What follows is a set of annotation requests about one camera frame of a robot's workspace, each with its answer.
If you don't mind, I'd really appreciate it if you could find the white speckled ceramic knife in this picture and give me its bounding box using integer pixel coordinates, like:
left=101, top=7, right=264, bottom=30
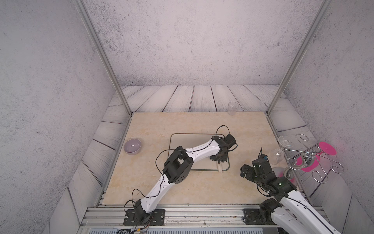
left=216, top=162, right=223, bottom=173

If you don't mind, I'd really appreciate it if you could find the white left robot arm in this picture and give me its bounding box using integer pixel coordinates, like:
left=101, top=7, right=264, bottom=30
left=124, top=134, right=237, bottom=226

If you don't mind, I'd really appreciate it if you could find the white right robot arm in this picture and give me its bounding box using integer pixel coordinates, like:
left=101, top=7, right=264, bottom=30
left=240, top=155, right=339, bottom=234

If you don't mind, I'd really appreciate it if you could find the white green-rimmed cutting board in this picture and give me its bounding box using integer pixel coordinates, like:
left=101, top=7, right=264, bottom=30
left=168, top=133, right=230, bottom=172

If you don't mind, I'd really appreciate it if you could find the clear wine glass lower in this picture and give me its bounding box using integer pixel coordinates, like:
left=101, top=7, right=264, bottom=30
left=268, top=148, right=285, bottom=165

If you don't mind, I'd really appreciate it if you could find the clear wine glass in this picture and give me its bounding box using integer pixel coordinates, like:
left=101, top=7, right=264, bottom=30
left=278, top=136, right=294, bottom=148
left=268, top=148, right=285, bottom=165

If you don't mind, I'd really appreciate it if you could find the clear wine glass upper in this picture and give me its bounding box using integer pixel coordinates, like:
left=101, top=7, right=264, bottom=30
left=278, top=136, right=294, bottom=148

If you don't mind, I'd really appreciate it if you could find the pink rack base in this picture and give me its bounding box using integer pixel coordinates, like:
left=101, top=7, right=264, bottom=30
left=289, top=141, right=337, bottom=185

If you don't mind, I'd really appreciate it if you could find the clear drinking glass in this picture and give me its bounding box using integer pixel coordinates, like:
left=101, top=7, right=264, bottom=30
left=228, top=102, right=239, bottom=116

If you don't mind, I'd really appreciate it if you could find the purple bowl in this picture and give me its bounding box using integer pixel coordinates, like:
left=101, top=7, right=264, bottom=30
left=123, top=138, right=142, bottom=155

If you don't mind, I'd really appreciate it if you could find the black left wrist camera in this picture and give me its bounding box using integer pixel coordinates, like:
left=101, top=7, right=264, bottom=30
left=224, top=134, right=238, bottom=152

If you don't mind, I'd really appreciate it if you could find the metal wire glass rack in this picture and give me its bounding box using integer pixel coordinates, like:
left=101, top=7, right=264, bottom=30
left=283, top=133, right=345, bottom=184

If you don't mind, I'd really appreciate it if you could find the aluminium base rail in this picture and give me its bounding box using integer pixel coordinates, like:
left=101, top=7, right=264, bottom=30
left=78, top=205, right=280, bottom=234

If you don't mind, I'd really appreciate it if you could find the aluminium frame post right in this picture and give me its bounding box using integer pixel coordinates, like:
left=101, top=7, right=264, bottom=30
left=266, top=0, right=333, bottom=117

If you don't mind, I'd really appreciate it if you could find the aluminium frame post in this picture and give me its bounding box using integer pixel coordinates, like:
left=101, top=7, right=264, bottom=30
left=266, top=0, right=333, bottom=117
left=74, top=0, right=133, bottom=117

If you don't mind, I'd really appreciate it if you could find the aluminium frame post left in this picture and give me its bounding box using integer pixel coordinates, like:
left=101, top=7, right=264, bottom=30
left=74, top=0, right=133, bottom=117

